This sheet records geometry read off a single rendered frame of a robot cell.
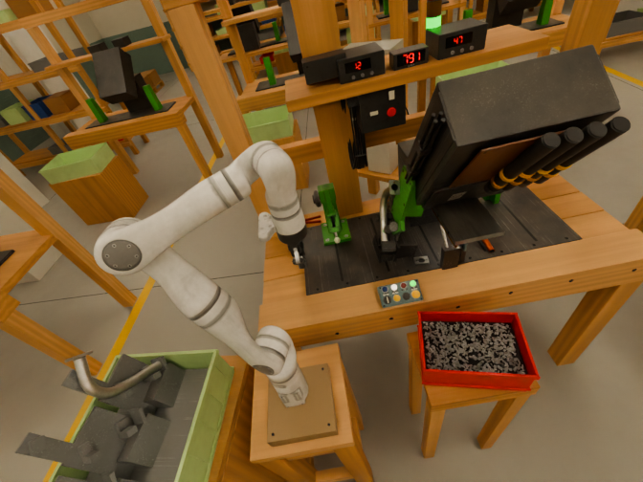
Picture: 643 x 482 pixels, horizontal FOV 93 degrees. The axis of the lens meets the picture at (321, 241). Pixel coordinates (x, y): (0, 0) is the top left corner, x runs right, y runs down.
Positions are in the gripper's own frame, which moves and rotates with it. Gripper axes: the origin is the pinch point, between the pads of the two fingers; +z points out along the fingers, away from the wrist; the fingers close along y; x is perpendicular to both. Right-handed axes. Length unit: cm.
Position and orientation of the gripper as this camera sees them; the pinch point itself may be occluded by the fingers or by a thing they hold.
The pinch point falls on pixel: (301, 262)
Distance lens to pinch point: 83.6
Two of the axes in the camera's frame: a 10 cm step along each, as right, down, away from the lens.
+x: -9.8, 1.9, 0.2
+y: -1.2, -6.9, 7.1
